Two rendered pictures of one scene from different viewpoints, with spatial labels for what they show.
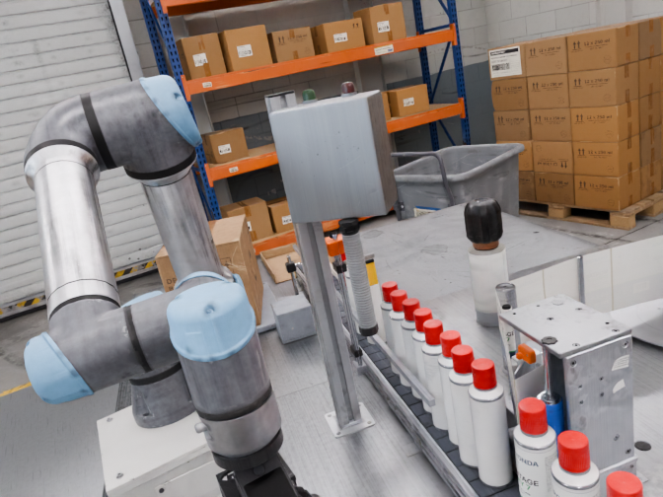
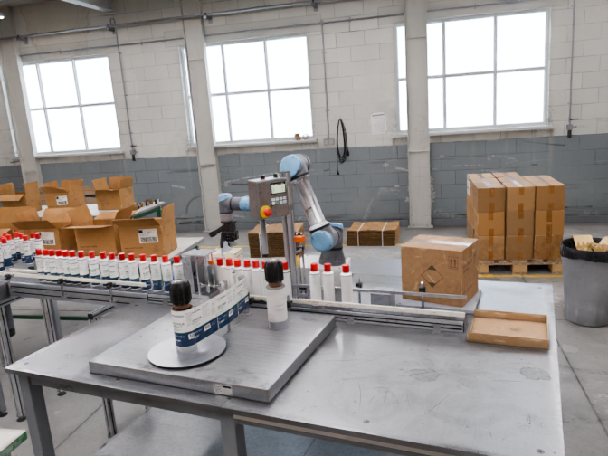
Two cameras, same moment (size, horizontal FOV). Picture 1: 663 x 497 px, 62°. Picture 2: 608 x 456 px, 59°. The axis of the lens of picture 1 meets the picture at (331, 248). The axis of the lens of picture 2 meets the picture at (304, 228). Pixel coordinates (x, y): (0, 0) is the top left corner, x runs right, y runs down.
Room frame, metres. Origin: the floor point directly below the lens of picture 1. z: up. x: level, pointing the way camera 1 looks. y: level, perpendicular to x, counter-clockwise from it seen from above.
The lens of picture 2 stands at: (2.62, -2.01, 1.79)
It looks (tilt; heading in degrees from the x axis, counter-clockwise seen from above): 12 degrees down; 127
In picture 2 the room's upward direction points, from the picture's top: 4 degrees counter-clockwise
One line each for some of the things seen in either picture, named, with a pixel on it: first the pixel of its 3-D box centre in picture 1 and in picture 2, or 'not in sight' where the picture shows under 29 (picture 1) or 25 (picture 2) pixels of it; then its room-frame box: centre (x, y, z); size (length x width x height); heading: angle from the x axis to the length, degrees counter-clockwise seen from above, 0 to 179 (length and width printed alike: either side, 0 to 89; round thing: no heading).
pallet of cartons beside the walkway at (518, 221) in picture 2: not in sight; (510, 219); (0.97, 3.97, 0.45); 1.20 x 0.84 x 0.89; 115
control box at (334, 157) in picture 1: (335, 158); (269, 197); (0.93, -0.04, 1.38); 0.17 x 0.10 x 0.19; 68
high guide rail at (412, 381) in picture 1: (339, 297); (347, 289); (1.33, 0.00, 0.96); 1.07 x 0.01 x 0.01; 13
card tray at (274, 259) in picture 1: (299, 257); (508, 327); (2.03, 0.13, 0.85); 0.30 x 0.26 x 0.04; 13
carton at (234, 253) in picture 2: not in sight; (226, 257); (0.45, 0.11, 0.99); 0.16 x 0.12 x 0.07; 23
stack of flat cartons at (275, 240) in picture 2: not in sight; (277, 240); (-1.74, 3.18, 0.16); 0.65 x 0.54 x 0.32; 28
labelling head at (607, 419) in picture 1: (562, 403); (203, 277); (0.67, -0.28, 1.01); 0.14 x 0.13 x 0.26; 13
